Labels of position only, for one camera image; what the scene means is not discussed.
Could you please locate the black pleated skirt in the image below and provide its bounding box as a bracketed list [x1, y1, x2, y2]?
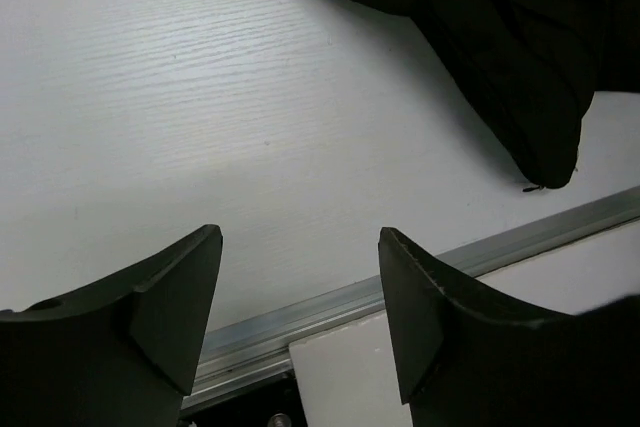
[351, 0, 639, 189]

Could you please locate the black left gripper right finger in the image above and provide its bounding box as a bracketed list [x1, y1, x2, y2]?
[378, 227, 639, 426]

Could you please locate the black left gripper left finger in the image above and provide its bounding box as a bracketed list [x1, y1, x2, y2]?
[1, 225, 223, 426]

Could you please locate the aluminium table edge rail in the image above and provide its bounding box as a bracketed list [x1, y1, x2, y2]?
[181, 187, 639, 416]

